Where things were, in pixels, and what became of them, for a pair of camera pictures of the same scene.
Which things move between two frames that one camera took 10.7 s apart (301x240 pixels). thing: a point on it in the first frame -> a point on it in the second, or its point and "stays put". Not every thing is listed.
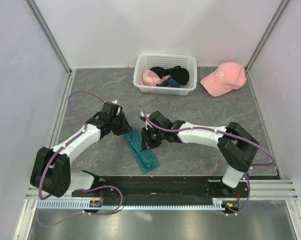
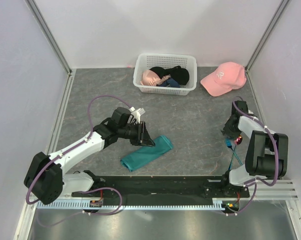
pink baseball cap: x=229 y=76 stays put
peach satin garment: x=151 y=78 stays put
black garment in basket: x=178 y=73 stays put
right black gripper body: x=152 y=137 -> x=230 y=130
